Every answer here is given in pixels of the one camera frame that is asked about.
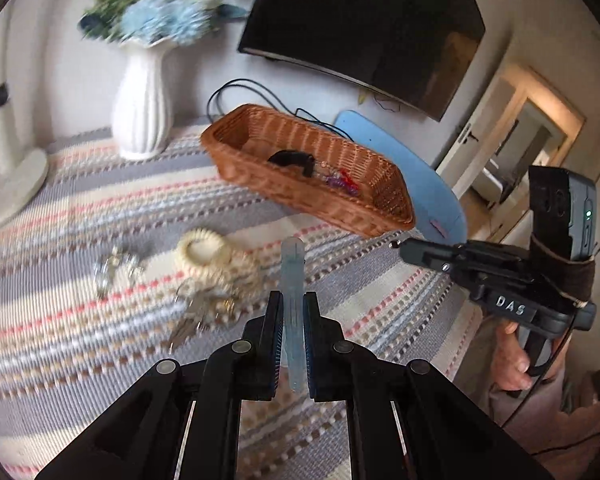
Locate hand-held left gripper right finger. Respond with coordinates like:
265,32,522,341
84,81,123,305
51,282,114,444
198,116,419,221
303,291,554,480

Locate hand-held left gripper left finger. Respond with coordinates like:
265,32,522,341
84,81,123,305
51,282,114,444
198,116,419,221
35,291,285,480

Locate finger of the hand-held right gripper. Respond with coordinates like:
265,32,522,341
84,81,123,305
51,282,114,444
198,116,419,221
389,237,457,274

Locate translucent light blue hair clip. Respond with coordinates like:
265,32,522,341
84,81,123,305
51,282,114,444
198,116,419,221
280,236,307,394

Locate brown wicker basket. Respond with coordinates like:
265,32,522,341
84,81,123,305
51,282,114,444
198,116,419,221
199,103,415,239

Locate colourful beaded jewelry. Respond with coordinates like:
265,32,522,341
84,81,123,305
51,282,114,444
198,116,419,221
314,161,362,196

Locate person's right hand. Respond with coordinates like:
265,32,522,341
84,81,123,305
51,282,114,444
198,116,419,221
492,321,536,392

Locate silver key-shaped pendants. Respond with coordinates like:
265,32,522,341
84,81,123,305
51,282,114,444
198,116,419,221
169,280,242,352

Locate white door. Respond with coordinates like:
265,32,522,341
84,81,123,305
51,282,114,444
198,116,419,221
432,57,526,201

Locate black hair clip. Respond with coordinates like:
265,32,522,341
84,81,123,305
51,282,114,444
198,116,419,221
267,149,315,178

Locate silver brooch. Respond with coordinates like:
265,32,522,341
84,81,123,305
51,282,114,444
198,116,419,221
93,246,147,300

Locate striped woven tablecloth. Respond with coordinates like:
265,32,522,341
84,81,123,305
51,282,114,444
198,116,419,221
0,116,483,480

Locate black television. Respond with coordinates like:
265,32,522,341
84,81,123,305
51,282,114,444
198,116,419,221
237,0,486,122

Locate white ribbed vase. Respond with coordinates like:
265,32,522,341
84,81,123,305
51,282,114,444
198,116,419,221
110,39,176,161

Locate white lamp stand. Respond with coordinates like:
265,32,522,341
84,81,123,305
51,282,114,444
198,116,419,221
0,7,50,234

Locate blue and white flowers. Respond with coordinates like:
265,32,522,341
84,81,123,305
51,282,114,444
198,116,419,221
71,0,251,47

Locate gold beaded chain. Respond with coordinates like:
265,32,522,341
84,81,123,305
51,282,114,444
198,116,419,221
214,252,267,302

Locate cream coiled bracelet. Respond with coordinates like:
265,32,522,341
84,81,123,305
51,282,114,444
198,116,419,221
175,229,232,278

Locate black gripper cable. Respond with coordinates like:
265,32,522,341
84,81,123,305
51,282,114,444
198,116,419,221
502,327,583,428

